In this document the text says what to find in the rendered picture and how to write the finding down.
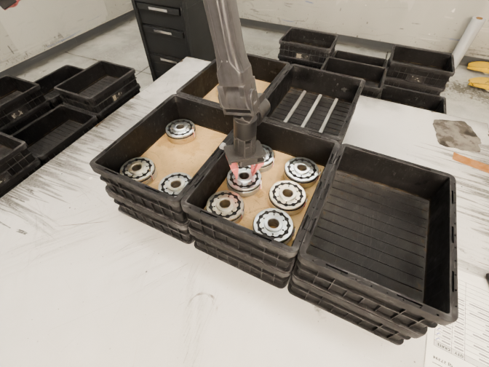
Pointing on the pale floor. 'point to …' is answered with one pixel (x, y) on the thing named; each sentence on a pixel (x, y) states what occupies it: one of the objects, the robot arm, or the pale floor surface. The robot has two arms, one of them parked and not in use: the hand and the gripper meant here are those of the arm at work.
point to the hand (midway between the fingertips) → (244, 174)
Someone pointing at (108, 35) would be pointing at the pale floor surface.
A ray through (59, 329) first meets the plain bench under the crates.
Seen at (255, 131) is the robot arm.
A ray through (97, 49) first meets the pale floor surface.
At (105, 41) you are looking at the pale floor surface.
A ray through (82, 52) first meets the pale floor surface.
